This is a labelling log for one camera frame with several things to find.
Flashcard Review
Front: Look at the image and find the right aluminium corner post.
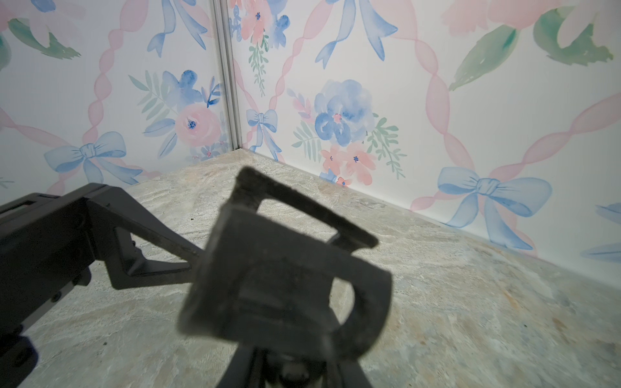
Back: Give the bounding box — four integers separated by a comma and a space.
211, 0, 243, 150

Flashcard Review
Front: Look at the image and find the black microphone stand pole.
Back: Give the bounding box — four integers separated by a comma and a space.
177, 167, 392, 387

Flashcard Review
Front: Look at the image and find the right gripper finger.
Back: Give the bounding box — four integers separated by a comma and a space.
1, 184, 202, 387

